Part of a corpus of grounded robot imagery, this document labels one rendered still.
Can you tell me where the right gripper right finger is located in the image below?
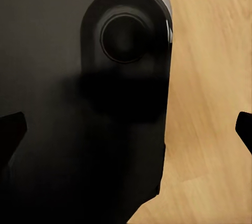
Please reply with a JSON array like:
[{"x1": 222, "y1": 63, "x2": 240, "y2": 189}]
[{"x1": 235, "y1": 111, "x2": 252, "y2": 154}]

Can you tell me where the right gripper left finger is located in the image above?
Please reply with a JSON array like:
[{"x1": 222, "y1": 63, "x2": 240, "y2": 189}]
[{"x1": 0, "y1": 112, "x2": 27, "y2": 175}]

